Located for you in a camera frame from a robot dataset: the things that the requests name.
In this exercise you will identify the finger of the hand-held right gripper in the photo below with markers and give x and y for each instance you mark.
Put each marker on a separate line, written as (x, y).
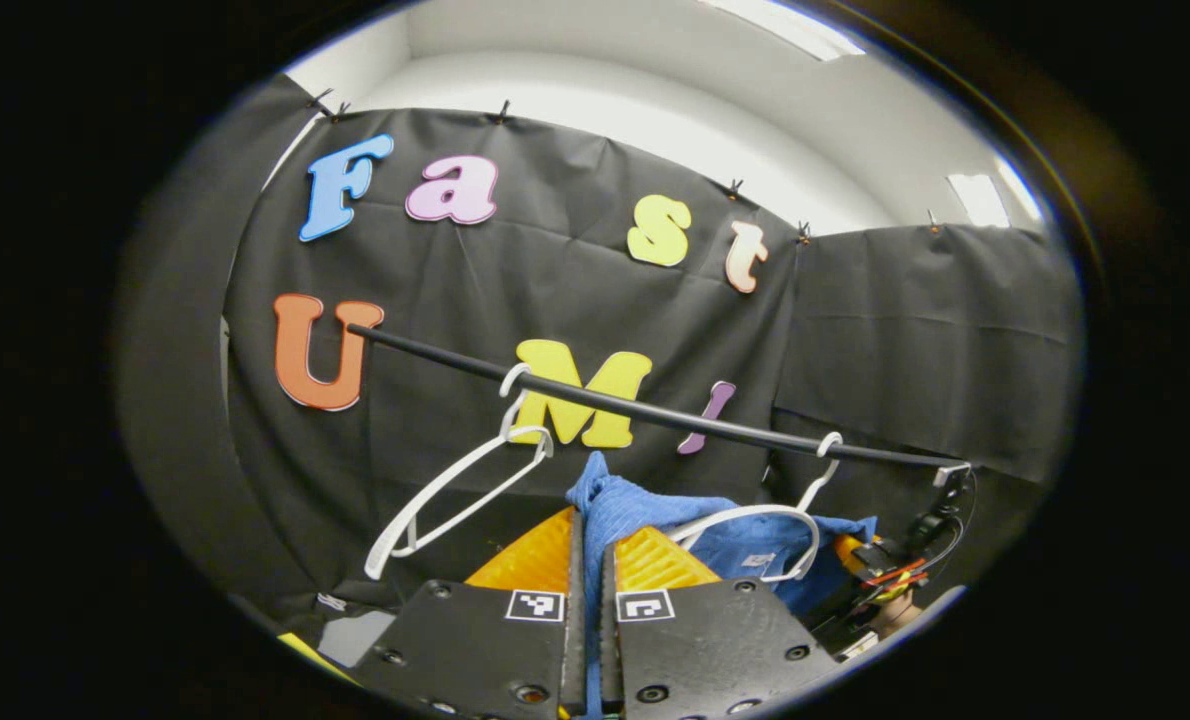
(850, 558)

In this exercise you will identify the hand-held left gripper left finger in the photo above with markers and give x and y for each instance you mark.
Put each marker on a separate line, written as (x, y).
(577, 650)

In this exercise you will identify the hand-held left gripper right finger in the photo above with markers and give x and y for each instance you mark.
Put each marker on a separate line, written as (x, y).
(608, 660)

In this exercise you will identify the white plastic hanger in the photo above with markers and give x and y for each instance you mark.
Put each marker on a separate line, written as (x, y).
(385, 552)
(755, 510)

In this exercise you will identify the blue shirt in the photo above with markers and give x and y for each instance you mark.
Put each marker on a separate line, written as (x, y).
(635, 505)

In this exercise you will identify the black clothes rack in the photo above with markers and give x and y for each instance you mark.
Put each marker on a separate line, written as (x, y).
(655, 414)

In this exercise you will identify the white cloth tie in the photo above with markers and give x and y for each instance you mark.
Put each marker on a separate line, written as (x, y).
(330, 601)

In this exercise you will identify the small ceiling light panel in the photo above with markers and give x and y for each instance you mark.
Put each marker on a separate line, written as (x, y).
(980, 200)

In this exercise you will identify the black backdrop cloth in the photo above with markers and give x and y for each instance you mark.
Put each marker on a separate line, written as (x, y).
(455, 280)

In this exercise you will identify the long ceiling light panel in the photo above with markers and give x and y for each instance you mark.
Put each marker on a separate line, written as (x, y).
(795, 25)

